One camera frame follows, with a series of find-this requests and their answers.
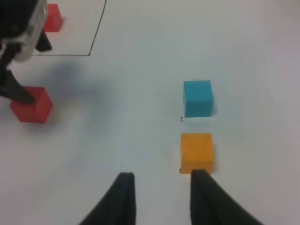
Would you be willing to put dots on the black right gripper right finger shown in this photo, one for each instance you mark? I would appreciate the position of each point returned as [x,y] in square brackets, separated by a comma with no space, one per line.
[211,205]

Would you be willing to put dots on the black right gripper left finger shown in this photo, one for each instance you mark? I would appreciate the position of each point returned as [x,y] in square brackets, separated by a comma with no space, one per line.
[118,205]

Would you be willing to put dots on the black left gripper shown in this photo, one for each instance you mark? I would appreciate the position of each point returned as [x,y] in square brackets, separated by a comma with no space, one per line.
[12,24]

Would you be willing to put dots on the orange block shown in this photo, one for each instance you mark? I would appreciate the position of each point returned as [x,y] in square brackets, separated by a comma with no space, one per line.
[196,152]

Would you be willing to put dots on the blue block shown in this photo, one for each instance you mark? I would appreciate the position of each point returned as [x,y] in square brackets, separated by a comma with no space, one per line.
[198,99]

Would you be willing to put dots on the red template block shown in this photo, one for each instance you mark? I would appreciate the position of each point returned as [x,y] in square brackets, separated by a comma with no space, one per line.
[54,19]

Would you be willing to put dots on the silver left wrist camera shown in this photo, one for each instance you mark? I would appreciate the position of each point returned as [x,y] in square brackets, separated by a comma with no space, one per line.
[38,12]

